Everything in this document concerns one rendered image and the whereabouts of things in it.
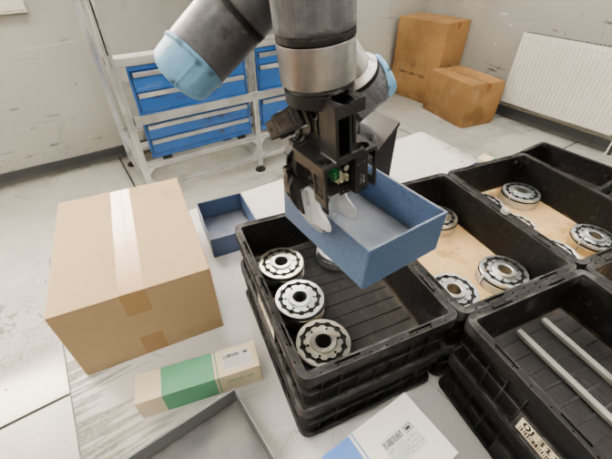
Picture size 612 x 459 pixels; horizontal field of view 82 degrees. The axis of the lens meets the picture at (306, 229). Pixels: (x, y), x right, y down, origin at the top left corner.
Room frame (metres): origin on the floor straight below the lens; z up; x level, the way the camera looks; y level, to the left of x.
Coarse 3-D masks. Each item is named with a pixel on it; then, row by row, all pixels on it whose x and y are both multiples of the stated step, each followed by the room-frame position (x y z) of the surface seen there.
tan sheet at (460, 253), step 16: (448, 240) 0.68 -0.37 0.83; (464, 240) 0.68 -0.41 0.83; (432, 256) 0.62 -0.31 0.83; (448, 256) 0.62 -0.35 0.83; (464, 256) 0.62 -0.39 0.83; (480, 256) 0.62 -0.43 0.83; (432, 272) 0.57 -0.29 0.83; (448, 272) 0.57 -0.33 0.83; (464, 272) 0.57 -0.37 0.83; (480, 288) 0.52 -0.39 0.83
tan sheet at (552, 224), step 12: (492, 192) 0.90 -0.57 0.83; (504, 204) 0.84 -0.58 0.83; (540, 204) 0.84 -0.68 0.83; (528, 216) 0.78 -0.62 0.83; (540, 216) 0.78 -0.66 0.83; (552, 216) 0.78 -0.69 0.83; (564, 216) 0.78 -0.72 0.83; (540, 228) 0.73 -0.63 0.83; (552, 228) 0.73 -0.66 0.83; (564, 228) 0.73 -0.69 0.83; (564, 240) 0.68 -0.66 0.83
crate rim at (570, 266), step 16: (432, 176) 0.83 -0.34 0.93; (448, 176) 0.83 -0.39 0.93; (496, 208) 0.68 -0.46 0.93; (512, 224) 0.62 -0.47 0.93; (560, 256) 0.52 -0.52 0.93; (560, 272) 0.47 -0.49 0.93; (512, 288) 0.43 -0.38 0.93; (528, 288) 0.43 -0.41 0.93; (480, 304) 0.40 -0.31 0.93; (464, 320) 0.38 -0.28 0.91
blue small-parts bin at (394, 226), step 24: (360, 192) 0.54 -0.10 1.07; (384, 192) 0.49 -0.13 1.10; (408, 192) 0.45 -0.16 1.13; (288, 216) 0.47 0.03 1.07; (336, 216) 0.47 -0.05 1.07; (360, 216) 0.47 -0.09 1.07; (384, 216) 0.47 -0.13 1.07; (408, 216) 0.44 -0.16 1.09; (432, 216) 0.41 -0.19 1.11; (312, 240) 0.41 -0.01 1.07; (336, 240) 0.36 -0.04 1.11; (360, 240) 0.41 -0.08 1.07; (384, 240) 0.41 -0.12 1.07; (408, 240) 0.35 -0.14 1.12; (432, 240) 0.39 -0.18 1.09; (336, 264) 0.36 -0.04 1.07; (360, 264) 0.32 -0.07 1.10; (384, 264) 0.33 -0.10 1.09
